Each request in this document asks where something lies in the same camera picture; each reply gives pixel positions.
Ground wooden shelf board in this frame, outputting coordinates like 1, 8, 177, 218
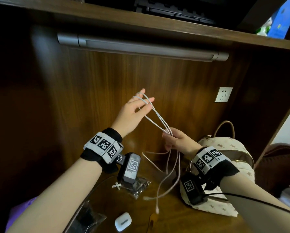
0, 0, 290, 52

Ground person's right forearm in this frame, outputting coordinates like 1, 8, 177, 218
219, 172, 290, 233

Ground large black device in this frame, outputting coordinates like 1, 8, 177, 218
84, 0, 290, 32

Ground blue printed box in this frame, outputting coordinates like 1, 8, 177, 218
267, 0, 290, 39

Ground clear bag with dark contents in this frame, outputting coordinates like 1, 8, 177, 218
122, 176, 152, 200

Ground left marker wristband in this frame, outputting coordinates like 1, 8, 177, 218
80, 128, 124, 174

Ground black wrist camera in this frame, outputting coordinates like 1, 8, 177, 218
116, 152, 142, 185
179, 172, 208, 206

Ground person's right hand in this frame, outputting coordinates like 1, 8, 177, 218
162, 127, 203, 159

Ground large crinkled bag black contents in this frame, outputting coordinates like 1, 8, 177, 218
62, 201, 107, 233

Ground person's left hand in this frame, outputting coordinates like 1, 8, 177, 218
111, 88, 156, 139

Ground white cable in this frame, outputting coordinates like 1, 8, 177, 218
133, 92, 182, 214

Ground right marker wristband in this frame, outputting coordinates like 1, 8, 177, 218
190, 146, 240, 191

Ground small white green figurine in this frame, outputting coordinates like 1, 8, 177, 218
255, 17, 273, 37

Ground person's left forearm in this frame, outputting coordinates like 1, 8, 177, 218
5, 157, 103, 233

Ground grey light bar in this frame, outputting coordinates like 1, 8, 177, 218
57, 32, 230, 63

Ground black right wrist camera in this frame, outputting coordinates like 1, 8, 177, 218
179, 172, 208, 206

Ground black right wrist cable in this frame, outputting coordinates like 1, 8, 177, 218
205, 192, 290, 219

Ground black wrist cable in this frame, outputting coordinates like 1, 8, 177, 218
62, 175, 119, 233
205, 192, 290, 219

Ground marker wristband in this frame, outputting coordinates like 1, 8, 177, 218
80, 128, 124, 174
190, 146, 240, 191

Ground beige horse-print backpack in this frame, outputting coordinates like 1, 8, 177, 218
180, 120, 256, 217

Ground dark wooden bed headboard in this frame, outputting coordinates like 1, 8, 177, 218
254, 142, 290, 198

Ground white wall socket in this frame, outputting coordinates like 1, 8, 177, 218
214, 87, 233, 103

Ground wooden comb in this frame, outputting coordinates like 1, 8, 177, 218
147, 213, 158, 233

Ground white oval object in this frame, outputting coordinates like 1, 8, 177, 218
114, 212, 132, 232

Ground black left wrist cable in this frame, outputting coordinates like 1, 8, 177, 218
62, 175, 119, 233

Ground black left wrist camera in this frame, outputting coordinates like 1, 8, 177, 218
116, 152, 142, 185

